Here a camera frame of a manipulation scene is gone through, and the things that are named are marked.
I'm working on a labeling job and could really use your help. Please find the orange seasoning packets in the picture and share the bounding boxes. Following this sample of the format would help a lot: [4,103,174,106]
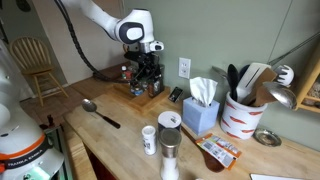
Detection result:
[196,133,242,170]

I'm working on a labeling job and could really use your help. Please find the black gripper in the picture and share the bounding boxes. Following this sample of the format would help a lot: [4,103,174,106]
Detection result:
[124,51,161,83]

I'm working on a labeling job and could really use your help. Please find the small black phone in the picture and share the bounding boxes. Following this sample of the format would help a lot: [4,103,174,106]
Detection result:
[168,87,183,103]

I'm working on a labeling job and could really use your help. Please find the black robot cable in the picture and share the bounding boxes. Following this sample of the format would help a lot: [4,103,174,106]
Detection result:
[53,0,134,84]

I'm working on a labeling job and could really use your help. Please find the metal ladle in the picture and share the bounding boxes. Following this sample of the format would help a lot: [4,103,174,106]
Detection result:
[253,82,297,109]

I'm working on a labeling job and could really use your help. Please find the white salt container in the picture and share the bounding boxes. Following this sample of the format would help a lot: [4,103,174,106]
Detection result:
[157,111,182,132]

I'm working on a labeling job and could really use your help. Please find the white wall outlet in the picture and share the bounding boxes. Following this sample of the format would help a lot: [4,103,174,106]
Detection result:
[178,57,191,79]

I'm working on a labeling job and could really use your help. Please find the wooden spoon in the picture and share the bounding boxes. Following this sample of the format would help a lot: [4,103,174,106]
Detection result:
[181,127,224,173]

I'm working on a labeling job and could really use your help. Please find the metal spoon black handle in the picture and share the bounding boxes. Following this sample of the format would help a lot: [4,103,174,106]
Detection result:
[81,99,121,129]

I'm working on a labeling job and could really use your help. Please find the white orange utensil crock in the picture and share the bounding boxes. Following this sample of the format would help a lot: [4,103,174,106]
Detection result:
[220,93,267,140]

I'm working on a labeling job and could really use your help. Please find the black spatula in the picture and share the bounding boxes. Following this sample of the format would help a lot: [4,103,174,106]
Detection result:
[228,64,239,101]

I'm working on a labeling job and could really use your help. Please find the wooden shelf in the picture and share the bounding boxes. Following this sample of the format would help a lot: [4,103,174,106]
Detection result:
[296,44,320,113]

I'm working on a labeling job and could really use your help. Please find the blue tissue box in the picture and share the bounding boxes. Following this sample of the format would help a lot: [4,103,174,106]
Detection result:
[182,77,220,135]

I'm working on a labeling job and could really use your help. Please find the wooden tray box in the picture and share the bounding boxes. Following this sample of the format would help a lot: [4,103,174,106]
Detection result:
[107,84,170,113]

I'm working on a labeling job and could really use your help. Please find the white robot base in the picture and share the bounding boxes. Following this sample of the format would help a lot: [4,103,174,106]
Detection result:
[0,41,64,180]

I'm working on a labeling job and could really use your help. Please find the dark glass spice jar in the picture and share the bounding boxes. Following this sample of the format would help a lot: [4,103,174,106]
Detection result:
[130,82,144,96]

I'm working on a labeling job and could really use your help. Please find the wooden chair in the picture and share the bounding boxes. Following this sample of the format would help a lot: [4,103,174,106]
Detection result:
[9,36,68,106]

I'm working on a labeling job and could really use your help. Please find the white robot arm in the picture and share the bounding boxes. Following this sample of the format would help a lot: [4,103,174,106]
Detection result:
[54,0,164,83]

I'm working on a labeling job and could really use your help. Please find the small white plastic bottle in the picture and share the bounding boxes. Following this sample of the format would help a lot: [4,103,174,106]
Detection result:
[141,125,157,155]

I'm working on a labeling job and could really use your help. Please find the brown glass spice jar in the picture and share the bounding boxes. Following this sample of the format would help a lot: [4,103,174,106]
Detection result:
[148,75,164,98]

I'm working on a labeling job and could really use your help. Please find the glass salt grinder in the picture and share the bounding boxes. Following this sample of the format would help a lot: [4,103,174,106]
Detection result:
[159,128,181,180]

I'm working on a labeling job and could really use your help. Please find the white slotted spoon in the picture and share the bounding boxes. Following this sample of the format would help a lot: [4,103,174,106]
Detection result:
[275,65,294,86]

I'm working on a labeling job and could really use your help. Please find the small metal dish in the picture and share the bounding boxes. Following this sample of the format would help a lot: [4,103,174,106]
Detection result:
[253,128,282,147]

